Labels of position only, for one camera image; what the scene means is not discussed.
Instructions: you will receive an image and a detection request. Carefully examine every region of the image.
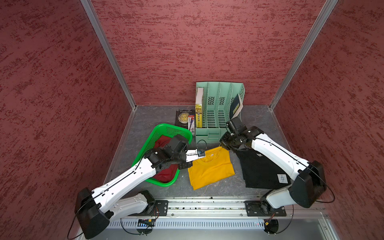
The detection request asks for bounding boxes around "aluminium rail frame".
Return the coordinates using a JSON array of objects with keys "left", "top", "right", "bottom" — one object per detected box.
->
[{"left": 104, "top": 198, "right": 339, "bottom": 240}]

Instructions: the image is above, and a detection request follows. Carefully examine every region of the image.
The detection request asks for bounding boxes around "yellow t-shirt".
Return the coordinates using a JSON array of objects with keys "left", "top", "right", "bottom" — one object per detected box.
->
[{"left": 188, "top": 147, "right": 235, "bottom": 191}]

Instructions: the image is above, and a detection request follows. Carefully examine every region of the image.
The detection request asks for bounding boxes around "green plastic basket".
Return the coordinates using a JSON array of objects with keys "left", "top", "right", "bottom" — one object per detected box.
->
[{"left": 132, "top": 124, "right": 193, "bottom": 176}]

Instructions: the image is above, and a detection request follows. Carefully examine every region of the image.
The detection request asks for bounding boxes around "left corner metal profile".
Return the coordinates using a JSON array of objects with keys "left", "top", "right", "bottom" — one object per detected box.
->
[{"left": 80, "top": 0, "right": 136, "bottom": 111}]

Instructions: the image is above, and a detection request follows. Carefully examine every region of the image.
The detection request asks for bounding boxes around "black moon book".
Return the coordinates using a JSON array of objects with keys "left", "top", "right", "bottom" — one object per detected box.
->
[{"left": 175, "top": 109, "right": 195, "bottom": 128}]

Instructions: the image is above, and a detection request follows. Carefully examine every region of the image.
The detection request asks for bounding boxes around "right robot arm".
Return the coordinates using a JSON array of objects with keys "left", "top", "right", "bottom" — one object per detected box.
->
[{"left": 220, "top": 117, "right": 328, "bottom": 216}]

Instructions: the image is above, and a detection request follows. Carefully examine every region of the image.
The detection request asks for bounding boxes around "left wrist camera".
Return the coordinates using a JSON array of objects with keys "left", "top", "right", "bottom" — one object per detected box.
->
[{"left": 186, "top": 149, "right": 206, "bottom": 163}]

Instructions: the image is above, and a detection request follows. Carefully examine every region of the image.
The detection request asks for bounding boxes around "corner metal profile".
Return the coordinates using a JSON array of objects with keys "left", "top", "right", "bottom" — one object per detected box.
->
[
  {"left": 269, "top": 0, "right": 339, "bottom": 111},
  {"left": 80, "top": 0, "right": 136, "bottom": 111}
]

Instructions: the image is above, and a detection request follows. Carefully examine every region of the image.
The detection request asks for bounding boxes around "mint green file organizer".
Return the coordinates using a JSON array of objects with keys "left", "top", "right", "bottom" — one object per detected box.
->
[{"left": 196, "top": 82, "right": 245, "bottom": 144}]

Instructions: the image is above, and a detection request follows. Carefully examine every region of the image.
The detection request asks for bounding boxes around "red t-shirt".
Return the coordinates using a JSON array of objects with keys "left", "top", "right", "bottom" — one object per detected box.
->
[{"left": 153, "top": 136, "right": 178, "bottom": 183}]

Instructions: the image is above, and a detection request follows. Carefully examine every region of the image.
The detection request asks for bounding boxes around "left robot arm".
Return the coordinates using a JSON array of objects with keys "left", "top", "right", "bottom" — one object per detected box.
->
[{"left": 74, "top": 135, "right": 189, "bottom": 240}]

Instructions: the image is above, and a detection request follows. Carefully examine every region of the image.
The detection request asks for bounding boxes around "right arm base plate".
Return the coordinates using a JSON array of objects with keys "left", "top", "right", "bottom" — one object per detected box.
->
[{"left": 244, "top": 201, "right": 287, "bottom": 218}]

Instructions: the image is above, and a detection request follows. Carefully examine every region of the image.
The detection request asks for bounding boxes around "right corner metal profile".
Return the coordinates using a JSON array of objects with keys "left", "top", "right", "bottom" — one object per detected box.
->
[{"left": 269, "top": 0, "right": 339, "bottom": 111}]

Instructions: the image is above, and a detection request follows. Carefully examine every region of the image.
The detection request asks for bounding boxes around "yellow book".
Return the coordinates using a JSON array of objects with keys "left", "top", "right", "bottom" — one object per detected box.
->
[{"left": 195, "top": 87, "right": 204, "bottom": 128}]

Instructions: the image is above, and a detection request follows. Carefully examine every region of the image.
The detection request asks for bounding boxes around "black t-shirt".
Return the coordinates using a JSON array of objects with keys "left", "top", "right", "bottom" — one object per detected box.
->
[{"left": 236, "top": 150, "right": 291, "bottom": 190}]

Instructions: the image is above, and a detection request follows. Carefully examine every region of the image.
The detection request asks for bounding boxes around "dark green notebook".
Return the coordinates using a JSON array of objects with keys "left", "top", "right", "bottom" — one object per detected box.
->
[{"left": 229, "top": 94, "right": 243, "bottom": 120}]

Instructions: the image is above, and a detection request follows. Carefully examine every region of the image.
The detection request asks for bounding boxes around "pencil box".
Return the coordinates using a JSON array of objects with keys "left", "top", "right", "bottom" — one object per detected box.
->
[{"left": 188, "top": 115, "right": 196, "bottom": 136}]

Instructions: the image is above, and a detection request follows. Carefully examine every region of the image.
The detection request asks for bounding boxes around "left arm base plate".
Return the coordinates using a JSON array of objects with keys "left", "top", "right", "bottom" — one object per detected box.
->
[{"left": 151, "top": 200, "right": 169, "bottom": 217}]

